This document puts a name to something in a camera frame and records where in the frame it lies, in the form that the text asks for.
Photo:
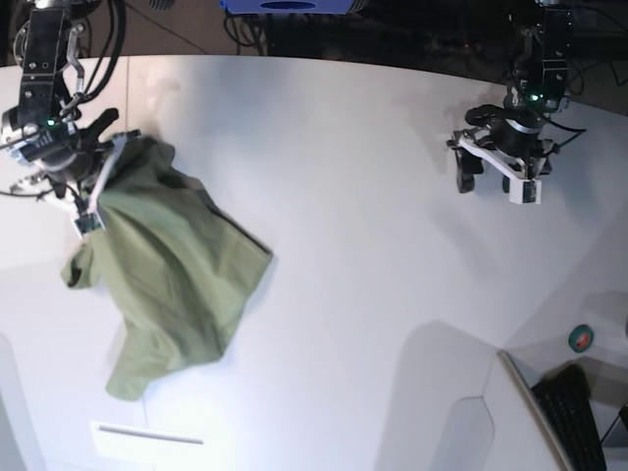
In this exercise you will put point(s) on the blue box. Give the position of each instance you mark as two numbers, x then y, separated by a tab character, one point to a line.
333	7

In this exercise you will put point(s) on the black keyboard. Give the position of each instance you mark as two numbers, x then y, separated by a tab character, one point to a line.
565	401

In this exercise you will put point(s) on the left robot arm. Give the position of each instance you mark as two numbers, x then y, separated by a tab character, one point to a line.
537	68

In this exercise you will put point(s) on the green t-shirt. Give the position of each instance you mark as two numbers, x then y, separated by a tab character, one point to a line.
178	268

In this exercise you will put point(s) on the white label plate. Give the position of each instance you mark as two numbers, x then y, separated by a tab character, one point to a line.
147	446

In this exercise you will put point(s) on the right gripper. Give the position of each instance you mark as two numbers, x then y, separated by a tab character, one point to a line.
62	154

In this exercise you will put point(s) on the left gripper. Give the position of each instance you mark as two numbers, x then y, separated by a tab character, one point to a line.
505	139

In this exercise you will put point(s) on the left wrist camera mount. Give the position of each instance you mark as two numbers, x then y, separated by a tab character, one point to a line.
521	165

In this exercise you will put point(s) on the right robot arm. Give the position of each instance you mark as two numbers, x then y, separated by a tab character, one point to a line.
53	84

